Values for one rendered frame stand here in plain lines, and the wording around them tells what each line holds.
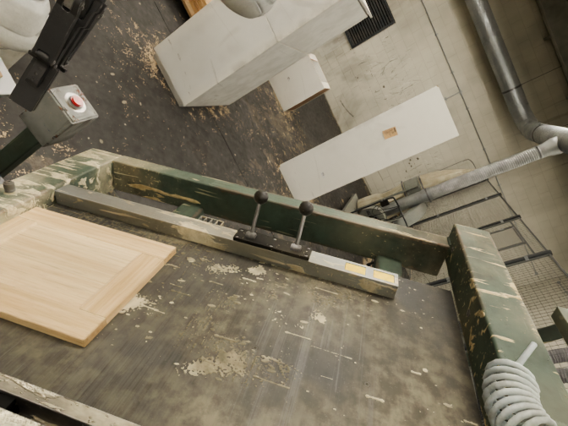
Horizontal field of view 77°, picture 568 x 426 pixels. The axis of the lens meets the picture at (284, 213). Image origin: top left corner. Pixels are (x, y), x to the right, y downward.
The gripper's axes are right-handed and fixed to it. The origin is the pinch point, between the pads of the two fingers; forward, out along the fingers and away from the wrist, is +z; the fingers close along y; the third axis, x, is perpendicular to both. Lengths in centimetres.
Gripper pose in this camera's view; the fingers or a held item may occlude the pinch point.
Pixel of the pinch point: (34, 84)
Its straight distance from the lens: 62.7
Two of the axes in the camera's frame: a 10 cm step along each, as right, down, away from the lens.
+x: 7.5, 5.2, 4.2
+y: 2.5, 3.7, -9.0
